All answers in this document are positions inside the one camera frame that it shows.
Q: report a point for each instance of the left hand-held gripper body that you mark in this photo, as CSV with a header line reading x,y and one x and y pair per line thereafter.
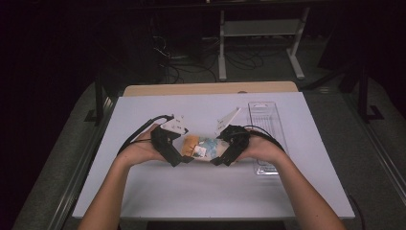
x,y
162,142

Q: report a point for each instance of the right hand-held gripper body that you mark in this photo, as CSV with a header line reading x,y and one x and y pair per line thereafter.
x,y
237,140

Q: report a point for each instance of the person's left hand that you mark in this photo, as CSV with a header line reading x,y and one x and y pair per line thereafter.
x,y
140,150

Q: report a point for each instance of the person's right hand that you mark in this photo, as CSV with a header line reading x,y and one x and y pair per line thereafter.
x,y
263,148

